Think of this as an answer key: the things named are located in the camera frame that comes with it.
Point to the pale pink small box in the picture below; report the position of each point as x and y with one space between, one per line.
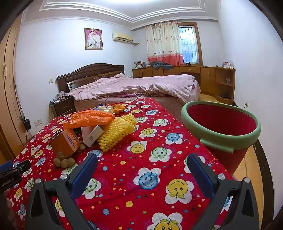
86 131

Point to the red printed flower blanket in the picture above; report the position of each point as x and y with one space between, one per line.
143 159

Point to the black plug adapter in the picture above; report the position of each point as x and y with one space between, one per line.
27 123

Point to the grey clothes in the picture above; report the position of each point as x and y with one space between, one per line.
161 66

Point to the crumpled clothes on nightstand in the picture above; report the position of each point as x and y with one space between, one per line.
59 96

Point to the window with wooden frame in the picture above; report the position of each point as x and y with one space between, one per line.
189 44

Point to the bed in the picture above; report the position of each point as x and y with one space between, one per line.
159 100

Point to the wall socket with plug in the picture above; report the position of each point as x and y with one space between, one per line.
246 105

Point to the walnut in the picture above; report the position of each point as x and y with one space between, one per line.
81 147
57 162

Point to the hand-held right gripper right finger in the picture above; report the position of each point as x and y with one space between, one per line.
199 170

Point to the dark wooden nightstand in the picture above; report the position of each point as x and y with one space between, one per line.
64 107

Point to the wooden corner shelf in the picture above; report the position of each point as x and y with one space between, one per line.
221 88

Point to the yellow foam fruit net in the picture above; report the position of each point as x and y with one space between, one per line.
117 130

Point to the row of books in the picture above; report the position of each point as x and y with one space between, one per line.
140 64

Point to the framed wall photo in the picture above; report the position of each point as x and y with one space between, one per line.
93 38

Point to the orange plastic bag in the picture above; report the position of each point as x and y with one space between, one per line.
92 118

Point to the orange cardboard box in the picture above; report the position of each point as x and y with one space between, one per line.
64 141

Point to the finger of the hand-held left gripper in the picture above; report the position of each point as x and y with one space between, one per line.
18 170
6 165

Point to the red bucket with green rim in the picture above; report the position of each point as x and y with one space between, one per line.
221 123

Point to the crumpled white paper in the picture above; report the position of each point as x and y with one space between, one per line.
105 108

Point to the pink checked quilt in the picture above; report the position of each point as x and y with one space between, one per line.
132 86

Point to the dark wooden headboard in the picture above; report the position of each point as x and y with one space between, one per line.
92 69

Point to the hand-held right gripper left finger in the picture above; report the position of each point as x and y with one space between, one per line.
85 172

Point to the white small box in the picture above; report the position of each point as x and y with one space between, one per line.
94 135

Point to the floral curtain with red hem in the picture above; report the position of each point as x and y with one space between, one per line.
163 42

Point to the orange paper wrapper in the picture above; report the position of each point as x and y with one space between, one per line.
118 107

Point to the wall air conditioner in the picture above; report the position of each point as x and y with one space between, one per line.
122 37

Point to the wooden desk cabinet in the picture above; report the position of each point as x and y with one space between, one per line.
207 77

